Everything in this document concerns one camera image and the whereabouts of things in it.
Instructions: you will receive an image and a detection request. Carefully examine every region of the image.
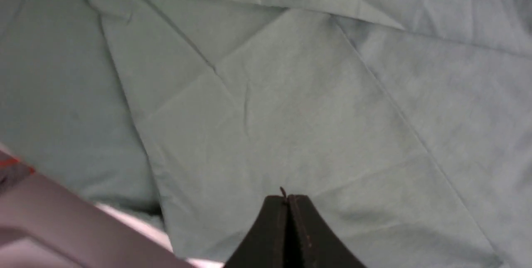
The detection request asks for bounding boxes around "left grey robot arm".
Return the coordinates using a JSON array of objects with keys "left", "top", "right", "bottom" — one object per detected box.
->
[{"left": 0, "top": 151, "right": 191, "bottom": 268}]

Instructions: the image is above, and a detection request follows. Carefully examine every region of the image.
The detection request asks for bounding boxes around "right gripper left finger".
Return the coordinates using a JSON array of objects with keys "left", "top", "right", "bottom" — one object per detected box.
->
[{"left": 224, "top": 196, "right": 288, "bottom": 268}]

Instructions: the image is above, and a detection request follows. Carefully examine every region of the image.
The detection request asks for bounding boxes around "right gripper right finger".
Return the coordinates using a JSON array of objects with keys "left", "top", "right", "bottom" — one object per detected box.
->
[{"left": 288, "top": 194, "right": 365, "bottom": 268}]

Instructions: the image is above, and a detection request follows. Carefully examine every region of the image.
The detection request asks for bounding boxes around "green long sleeve shirt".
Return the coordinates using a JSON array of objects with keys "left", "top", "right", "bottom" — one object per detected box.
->
[{"left": 1, "top": 0, "right": 532, "bottom": 268}]

